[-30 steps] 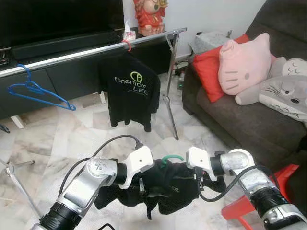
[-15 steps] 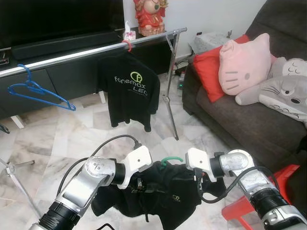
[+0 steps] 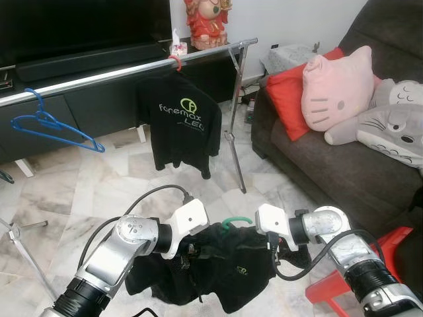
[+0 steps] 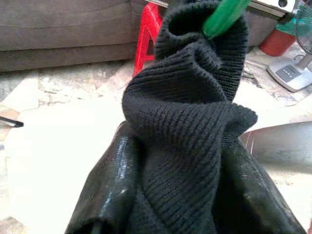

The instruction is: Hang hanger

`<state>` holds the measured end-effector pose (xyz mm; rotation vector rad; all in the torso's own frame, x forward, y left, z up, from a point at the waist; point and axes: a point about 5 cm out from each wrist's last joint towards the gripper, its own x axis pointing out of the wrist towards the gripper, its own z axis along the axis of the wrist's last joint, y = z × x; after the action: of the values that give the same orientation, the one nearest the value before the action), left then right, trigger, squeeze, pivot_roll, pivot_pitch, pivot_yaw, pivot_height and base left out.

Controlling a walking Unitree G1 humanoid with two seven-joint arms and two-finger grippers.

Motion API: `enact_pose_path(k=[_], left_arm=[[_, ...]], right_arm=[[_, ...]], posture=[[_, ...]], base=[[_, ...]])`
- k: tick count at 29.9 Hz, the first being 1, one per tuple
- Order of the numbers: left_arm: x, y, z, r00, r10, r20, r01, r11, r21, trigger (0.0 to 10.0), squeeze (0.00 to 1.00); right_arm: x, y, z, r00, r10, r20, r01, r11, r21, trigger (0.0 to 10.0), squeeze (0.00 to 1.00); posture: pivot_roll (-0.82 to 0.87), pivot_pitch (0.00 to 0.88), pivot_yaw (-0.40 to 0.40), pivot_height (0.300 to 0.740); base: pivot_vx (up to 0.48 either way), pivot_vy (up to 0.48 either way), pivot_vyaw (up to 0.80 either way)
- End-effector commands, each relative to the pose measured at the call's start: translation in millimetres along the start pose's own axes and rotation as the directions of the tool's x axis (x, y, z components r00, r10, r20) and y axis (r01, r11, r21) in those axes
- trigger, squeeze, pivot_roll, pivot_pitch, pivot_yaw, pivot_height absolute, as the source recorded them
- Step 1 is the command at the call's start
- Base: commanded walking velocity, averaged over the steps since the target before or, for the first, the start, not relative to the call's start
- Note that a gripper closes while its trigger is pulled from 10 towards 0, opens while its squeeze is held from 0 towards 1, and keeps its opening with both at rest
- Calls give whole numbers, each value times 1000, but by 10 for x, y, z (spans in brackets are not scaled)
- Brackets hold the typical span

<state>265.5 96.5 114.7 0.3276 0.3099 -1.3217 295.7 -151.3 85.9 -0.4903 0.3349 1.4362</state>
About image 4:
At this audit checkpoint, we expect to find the dark brown fabric sofa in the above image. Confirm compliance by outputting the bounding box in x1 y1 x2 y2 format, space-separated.
0 0 283 73

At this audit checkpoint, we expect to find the red plastic basin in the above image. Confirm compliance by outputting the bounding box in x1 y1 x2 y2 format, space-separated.
258 28 297 58

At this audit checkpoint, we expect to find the red plastic stool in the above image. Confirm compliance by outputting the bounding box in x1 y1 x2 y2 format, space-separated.
132 2 163 78

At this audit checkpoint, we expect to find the black fan grey base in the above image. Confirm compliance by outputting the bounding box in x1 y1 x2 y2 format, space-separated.
266 3 312 93

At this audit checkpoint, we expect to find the plain black garment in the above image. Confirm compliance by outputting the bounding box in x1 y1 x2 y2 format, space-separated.
121 0 258 234

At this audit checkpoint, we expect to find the teal plastic bag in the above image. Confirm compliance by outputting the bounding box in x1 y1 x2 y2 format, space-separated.
275 14 303 37

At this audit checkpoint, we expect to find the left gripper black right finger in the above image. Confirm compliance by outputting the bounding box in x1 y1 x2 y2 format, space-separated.
214 138 308 234

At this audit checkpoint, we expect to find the green plastic hanger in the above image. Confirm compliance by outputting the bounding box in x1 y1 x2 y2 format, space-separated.
201 0 251 39

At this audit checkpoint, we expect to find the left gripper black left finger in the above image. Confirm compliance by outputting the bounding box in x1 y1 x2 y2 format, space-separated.
64 121 147 234

